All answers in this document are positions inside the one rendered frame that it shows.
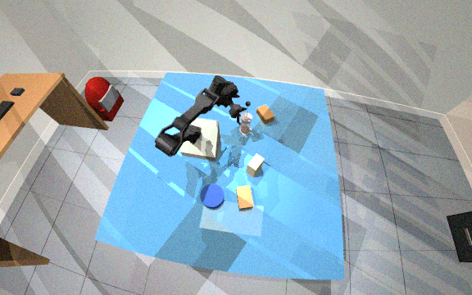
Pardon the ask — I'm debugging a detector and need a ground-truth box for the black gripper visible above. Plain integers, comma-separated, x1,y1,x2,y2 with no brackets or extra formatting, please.
216,92,247,118

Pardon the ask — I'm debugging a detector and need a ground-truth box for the blue cylinder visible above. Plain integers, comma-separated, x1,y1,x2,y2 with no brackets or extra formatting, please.
200,184,224,209

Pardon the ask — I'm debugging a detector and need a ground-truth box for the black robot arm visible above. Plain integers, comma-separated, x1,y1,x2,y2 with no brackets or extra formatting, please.
154,75,238,157

